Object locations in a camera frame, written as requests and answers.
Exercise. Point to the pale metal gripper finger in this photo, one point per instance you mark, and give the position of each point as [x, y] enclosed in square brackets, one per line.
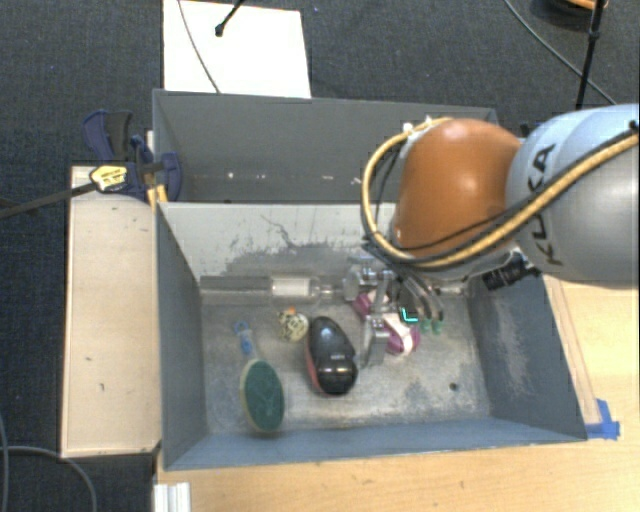
[353, 286]
[376, 347]

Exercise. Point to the purple and white striped toy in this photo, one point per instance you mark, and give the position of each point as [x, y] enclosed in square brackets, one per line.
[402, 340]

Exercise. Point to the black and red computer mouse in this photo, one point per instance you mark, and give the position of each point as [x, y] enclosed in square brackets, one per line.
[332, 355]

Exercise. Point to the cream patterned small ball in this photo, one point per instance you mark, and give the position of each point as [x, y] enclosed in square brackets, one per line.
[292, 325]

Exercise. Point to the grey white and clear cylinder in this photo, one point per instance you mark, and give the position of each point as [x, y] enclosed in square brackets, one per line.
[250, 285]

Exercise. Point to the grey metal bin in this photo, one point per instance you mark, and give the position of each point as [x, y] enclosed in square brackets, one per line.
[280, 145]

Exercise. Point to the pale wood board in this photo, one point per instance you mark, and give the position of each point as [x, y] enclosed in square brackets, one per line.
[110, 310]

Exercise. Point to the black cylinder on white bracket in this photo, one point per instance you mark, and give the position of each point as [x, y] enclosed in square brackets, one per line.
[507, 276]

